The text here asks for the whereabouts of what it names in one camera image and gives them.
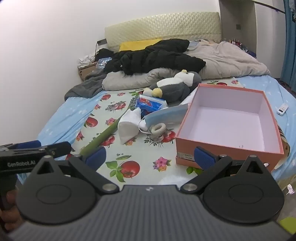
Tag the grey penguin plush toy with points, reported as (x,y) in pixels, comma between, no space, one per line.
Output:
(175,88)

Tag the person's left hand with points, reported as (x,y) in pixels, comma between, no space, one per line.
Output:
(10,213)

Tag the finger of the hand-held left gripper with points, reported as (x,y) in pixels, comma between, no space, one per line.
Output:
(27,144)
(59,148)

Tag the black wall adapter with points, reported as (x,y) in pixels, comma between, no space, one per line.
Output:
(101,42)

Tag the pink cardboard box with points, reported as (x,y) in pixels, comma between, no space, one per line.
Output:
(231,120)

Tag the white small remote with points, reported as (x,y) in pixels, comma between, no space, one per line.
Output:
(282,109)

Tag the blue curtain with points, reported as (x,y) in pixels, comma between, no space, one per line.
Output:
(289,58)

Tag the black padded jacket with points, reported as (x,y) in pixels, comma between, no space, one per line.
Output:
(157,58)

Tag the dark grey fleece blanket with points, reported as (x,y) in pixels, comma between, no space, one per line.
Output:
(87,85)

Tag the white plastic roll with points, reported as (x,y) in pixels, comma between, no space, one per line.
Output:
(188,97)

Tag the blue white plastic packet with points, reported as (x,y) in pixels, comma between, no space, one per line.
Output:
(103,62)

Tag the wall socket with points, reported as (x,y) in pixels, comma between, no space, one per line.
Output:
(238,26)

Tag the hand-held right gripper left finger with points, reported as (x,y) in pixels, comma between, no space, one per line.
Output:
(97,158)

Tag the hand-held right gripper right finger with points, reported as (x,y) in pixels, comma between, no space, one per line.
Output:
(203,158)

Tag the row of small bottles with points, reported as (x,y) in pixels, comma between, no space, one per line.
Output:
(238,43)

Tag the brown cardboard box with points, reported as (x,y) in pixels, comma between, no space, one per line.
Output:
(85,70)

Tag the yellow pillow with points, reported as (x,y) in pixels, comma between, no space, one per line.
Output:
(136,45)

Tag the white crumpled cloth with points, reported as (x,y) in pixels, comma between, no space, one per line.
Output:
(86,60)

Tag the blue tissue pack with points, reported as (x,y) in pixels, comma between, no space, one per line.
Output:
(148,104)

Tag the beige duvet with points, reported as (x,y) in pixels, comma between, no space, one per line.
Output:
(231,60)

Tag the blue face mask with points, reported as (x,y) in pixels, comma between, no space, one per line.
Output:
(164,117)

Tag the tomato print tablecloth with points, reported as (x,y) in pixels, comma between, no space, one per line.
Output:
(138,162)

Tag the black cloth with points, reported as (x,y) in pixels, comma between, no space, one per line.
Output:
(104,54)

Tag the cream quilted headboard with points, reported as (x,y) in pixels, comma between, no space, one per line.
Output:
(161,25)

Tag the white face mask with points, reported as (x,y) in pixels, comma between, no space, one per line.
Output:
(127,127)

